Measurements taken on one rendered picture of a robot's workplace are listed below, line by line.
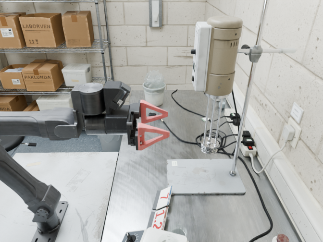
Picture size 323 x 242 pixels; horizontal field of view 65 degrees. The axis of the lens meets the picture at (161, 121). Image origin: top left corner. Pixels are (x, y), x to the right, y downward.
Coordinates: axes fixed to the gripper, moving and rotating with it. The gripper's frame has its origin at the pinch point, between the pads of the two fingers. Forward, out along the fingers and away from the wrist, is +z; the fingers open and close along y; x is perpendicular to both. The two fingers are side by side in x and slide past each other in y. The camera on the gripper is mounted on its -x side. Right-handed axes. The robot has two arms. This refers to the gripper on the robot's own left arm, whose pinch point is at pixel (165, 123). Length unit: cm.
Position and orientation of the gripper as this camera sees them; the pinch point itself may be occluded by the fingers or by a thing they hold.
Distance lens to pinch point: 63.6
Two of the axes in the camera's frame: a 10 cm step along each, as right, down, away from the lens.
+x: -0.1, 8.5, 5.2
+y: -0.2, -5.2, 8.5
